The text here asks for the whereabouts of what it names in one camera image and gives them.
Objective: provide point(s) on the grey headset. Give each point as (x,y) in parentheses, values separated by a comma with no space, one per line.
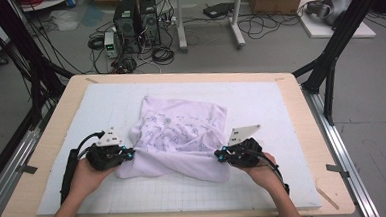
(332,6)

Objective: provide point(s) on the clear plastic bag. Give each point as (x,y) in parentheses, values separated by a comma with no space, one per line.
(64,20)

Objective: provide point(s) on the person's left hand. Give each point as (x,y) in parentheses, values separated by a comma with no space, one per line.
(84,181)

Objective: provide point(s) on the aluminium rail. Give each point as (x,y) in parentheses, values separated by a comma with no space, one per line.
(343,154)
(10,171)

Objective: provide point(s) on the white round table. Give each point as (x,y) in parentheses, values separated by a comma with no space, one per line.
(45,3)

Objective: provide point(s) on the white power supply unit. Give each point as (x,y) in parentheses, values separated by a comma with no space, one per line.
(110,44)

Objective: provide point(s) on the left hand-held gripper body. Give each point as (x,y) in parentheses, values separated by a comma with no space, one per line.
(105,158)

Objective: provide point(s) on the grey tape piece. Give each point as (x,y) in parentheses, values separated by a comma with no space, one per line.
(336,169)
(28,169)

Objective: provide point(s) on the black metal frame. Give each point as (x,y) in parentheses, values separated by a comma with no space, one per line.
(21,47)
(340,37)

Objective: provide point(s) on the white desk frame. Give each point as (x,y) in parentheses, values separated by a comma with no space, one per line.
(181,22)

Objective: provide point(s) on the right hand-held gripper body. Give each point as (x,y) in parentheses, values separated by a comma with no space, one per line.
(245,154)

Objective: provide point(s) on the white floor board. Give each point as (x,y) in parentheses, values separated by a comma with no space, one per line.
(343,30)

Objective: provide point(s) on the white lilac printed towel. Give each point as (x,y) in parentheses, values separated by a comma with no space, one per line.
(182,129)

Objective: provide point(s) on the black flat device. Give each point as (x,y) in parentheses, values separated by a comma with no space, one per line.
(218,9)

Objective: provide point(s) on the person's right hand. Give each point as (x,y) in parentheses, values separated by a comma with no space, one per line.
(266,174)

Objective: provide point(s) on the black computer tower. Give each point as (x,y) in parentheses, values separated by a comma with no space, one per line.
(126,25)
(150,22)

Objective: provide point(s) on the white foam mat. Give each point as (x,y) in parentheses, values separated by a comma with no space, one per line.
(264,101)

